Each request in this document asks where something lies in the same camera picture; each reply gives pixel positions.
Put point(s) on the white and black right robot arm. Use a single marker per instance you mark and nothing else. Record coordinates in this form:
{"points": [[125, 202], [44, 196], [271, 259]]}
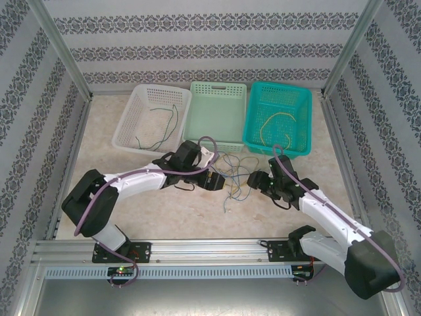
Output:
{"points": [[329, 214]]}

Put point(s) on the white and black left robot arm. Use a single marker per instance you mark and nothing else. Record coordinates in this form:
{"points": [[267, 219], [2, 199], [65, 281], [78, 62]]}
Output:
{"points": [[141, 181]]}

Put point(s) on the light green plastic basket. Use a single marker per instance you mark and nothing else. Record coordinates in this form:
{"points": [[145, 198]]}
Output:
{"points": [[213, 115]]}

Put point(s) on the white plastic basket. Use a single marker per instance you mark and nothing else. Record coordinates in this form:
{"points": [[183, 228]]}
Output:
{"points": [[131, 128]]}

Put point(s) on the teal plastic basket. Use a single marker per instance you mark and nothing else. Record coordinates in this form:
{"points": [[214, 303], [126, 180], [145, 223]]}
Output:
{"points": [[279, 95]]}

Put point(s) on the small circuit board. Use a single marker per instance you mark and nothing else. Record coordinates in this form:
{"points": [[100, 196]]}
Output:
{"points": [[302, 273], [121, 271]]}

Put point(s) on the grey metal panel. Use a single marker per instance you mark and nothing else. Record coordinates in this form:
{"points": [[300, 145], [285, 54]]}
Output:
{"points": [[210, 299]]}

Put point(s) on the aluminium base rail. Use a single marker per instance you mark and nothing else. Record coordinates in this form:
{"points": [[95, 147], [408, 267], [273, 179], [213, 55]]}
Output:
{"points": [[207, 250]]}

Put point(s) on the aluminium side rail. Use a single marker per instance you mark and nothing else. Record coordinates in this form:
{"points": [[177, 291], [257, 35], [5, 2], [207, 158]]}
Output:
{"points": [[70, 164], [345, 164]]}

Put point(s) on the aluminium frame post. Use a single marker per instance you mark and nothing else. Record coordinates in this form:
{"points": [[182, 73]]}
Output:
{"points": [[349, 49], [62, 49]]}

